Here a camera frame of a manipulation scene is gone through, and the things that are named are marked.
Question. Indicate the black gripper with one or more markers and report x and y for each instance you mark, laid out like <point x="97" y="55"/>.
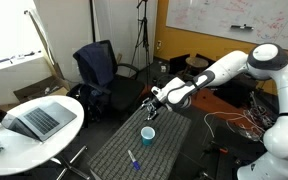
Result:
<point x="157" y="104"/>

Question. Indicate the white marker with blue cap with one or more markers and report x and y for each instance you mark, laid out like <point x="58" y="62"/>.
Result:
<point x="134" y="160"/>

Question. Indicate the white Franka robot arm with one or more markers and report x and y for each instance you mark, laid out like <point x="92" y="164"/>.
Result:
<point x="277" y="100"/>

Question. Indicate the blue plastic cup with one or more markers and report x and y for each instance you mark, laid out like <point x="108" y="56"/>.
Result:
<point x="148" y="136"/>

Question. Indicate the black office chair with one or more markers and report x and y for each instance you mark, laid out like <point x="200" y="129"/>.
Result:
<point x="124" y="90"/>

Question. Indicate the white cabinet with grey cushion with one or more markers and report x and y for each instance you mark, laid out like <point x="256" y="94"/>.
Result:
<point x="140" y="156"/>

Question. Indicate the black flat panel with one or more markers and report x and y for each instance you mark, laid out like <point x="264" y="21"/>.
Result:
<point x="179" y="64"/>

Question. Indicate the round wooden stool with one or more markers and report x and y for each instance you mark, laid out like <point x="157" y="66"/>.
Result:
<point x="196" y="62"/>

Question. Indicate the navy blue cloth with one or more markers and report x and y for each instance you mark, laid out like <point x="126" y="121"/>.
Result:
<point x="95" y="65"/>

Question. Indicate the black tripod stand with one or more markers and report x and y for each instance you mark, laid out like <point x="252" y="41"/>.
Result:
<point x="145" y="36"/>

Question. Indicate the grey open laptop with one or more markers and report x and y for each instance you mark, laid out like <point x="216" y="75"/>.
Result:
<point x="40" y="120"/>

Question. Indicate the brown cardboard box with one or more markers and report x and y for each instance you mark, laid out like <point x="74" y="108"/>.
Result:
<point x="34" y="89"/>

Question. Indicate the black whiteboard eraser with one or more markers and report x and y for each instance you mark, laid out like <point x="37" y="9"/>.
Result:
<point x="241" y="27"/>

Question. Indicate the round white table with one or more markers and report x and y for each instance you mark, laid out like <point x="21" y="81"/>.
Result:
<point x="20" y="153"/>

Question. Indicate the white counter desk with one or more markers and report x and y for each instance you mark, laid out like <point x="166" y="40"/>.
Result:
<point x="14" y="80"/>

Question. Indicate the white wall outlet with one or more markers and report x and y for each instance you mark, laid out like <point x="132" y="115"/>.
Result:
<point x="159" y="45"/>

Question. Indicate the wall whiteboard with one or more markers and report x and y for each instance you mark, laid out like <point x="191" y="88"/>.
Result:
<point x="224" y="16"/>

